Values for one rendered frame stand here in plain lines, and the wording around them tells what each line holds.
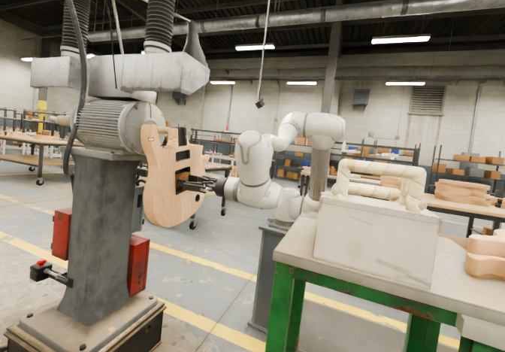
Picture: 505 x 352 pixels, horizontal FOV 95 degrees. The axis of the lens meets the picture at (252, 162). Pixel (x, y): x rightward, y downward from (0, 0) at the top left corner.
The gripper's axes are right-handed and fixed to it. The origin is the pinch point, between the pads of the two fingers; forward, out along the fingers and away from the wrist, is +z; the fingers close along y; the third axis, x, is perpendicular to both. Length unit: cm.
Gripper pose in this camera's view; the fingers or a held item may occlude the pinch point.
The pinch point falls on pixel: (184, 180)
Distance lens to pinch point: 100.2
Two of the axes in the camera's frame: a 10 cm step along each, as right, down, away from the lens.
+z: -9.3, -1.2, 3.5
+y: 3.7, -1.7, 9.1
